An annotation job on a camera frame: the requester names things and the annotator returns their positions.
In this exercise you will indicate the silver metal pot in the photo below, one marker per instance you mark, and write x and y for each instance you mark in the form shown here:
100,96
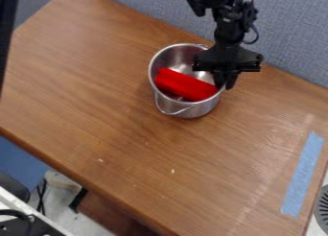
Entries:
176,57

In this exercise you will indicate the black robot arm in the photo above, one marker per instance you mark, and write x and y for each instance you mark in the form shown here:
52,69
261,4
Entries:
233,17

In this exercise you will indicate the grey fan grille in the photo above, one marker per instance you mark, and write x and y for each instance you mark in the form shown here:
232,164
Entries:
320,211

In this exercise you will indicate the black device with handle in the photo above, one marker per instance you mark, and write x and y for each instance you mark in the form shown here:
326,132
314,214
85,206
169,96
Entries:
18,224

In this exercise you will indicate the blue tape strip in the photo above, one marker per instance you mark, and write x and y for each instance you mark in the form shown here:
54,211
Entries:
301,178

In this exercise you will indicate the red rectangular block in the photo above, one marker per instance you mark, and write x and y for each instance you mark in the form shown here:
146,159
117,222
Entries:
182,85

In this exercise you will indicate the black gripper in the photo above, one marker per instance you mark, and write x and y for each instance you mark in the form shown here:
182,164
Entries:
220,58

